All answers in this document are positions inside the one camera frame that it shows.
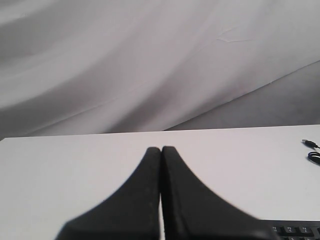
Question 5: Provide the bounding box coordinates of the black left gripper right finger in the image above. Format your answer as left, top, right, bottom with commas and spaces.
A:
161, 146, 279, 240

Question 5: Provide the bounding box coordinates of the black keyboard usb cable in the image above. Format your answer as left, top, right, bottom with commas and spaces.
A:
301, 139, 320, 166

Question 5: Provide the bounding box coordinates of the black acer keyboard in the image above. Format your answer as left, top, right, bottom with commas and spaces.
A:
267, 220, 320, 240

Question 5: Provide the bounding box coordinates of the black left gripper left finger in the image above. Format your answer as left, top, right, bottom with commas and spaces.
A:
56, 147, 161, 240

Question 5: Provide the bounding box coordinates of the grey backdrop cloth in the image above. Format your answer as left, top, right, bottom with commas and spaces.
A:
0, 0, 320, 138

